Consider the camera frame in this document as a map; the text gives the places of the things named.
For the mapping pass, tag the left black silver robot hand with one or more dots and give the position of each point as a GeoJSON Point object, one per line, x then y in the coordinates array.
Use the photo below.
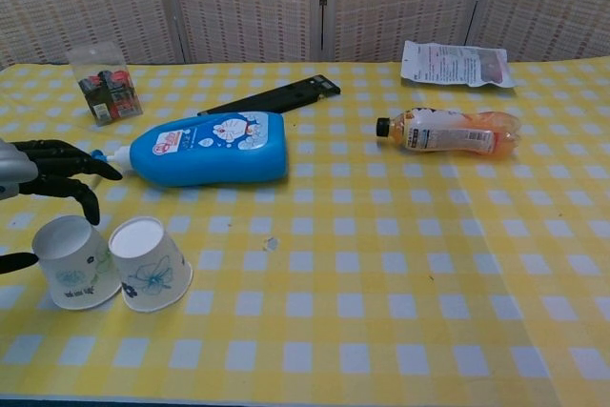
{"type": "Point", "coordinates": [57, 164]}

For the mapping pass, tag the white paper cup floral print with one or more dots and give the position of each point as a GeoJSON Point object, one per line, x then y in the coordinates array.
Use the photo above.
{"type": "Point", "coordinates": [152, 273]}
{"type": "Point", "coordinates": [76, 269]}

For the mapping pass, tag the clear plastic box with items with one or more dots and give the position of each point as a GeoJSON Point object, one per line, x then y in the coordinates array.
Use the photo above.
{"type": "Point", "coordinates": [107, 87]}

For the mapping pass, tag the blue detergent pump bottle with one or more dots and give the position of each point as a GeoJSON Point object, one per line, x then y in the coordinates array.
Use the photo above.
{"type": "Point", "coordinates": [214, 149]}

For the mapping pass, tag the black folded stand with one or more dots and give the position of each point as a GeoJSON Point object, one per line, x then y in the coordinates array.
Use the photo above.
{"type": "Point", "coordinates": [281, 95]}

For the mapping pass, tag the yellow white checkered tablecloth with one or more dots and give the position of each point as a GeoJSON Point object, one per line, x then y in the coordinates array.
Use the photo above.
{"type": "Point", "coordinates": [357, 259]}

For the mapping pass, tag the orange drink plastic bottle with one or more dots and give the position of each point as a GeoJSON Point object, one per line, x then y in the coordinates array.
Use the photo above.
{"type": "Point", "coordinates": [448, 133]}

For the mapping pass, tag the white printed plastic packet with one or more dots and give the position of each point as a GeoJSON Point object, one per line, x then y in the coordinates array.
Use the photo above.
{"type": "Point", "coordinates": [453, 66]}

